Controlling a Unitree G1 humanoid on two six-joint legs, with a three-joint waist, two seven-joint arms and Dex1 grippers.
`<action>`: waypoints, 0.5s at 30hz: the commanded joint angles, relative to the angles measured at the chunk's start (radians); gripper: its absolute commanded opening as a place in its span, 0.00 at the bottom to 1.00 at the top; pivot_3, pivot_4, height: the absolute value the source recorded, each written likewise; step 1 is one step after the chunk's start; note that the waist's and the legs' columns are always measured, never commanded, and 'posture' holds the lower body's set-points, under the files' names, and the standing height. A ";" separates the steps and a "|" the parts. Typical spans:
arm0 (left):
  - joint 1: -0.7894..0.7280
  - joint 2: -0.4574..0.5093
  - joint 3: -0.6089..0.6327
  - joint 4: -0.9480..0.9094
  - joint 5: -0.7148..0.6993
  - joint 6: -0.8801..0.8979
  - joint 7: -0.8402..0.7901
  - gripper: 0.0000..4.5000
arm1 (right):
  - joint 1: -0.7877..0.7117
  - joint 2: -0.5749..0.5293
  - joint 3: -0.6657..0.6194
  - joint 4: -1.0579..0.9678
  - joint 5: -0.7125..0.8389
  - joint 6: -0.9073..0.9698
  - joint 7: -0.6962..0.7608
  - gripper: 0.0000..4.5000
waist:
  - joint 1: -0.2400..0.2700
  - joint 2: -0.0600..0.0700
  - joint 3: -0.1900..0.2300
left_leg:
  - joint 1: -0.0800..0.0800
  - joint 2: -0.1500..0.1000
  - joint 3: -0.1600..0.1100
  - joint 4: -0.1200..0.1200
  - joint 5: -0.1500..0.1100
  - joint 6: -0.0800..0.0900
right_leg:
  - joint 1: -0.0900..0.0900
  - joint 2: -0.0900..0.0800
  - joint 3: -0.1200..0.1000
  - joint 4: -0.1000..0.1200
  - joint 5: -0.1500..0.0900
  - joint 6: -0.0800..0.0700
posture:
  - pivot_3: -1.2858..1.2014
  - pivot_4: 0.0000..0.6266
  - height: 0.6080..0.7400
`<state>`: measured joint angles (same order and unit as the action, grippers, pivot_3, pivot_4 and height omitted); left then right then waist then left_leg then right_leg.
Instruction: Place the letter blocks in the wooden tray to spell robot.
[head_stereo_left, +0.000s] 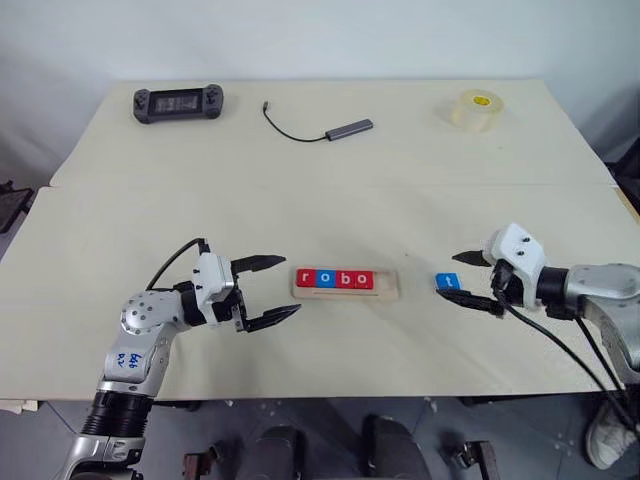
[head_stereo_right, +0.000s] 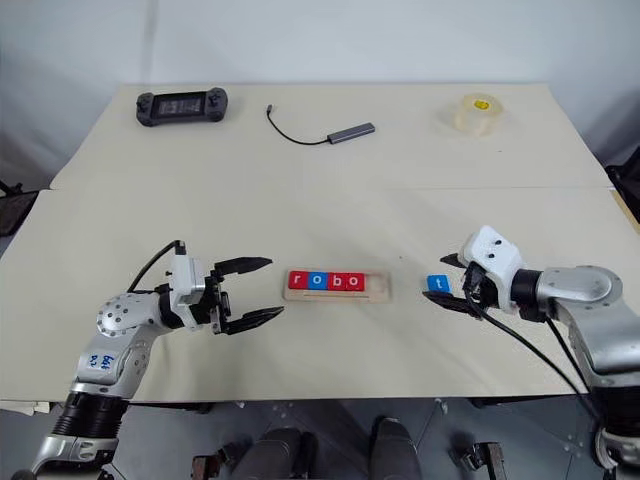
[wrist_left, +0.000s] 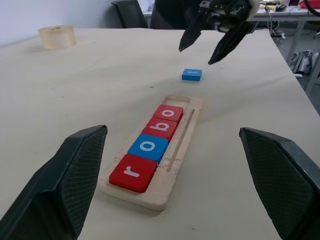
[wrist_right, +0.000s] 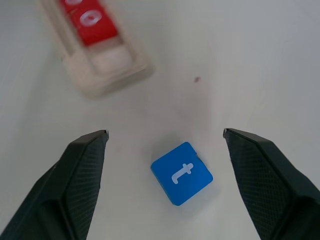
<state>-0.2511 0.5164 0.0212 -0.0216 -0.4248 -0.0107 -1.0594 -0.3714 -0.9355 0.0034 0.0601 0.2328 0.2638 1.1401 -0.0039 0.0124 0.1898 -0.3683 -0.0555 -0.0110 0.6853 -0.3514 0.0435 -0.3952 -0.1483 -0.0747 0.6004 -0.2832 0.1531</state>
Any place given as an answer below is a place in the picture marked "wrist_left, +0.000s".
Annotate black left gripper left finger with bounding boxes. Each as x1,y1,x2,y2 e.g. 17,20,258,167
0,124,109,240

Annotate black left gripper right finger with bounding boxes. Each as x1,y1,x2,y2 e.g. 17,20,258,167
238,126,320,240

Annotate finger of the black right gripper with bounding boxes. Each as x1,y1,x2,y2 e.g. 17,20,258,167
178,12,212,53
207,21,251,66

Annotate blue letter tile t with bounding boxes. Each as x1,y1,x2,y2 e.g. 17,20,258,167
181,68,203,83

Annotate red letter tile o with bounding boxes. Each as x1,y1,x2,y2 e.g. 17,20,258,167
152,104,185,123

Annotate red letter tile b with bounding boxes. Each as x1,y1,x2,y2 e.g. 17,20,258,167
141,117,179,141

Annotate red letter tile r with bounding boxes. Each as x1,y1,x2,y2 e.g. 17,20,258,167
108,153,158,194

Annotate blue letter tile o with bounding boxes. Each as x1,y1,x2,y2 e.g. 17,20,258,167
127,133,170,164

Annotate wooden letter tray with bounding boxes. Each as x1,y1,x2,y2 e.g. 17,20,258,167
97,94,204,212

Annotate black office chair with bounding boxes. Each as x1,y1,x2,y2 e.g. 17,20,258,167
149,0,201,30
110,0,150,29

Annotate white background desk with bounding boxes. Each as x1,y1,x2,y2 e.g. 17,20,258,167
252,3,320,55

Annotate crumpled silver bag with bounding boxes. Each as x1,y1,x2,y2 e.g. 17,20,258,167
290,49,314,75

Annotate clear tape roll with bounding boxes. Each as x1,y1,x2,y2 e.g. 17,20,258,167
37,24,77,50

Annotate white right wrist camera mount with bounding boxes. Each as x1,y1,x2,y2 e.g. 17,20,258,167
246,0,261,20

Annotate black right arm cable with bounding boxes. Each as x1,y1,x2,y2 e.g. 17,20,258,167
303,0,320,16

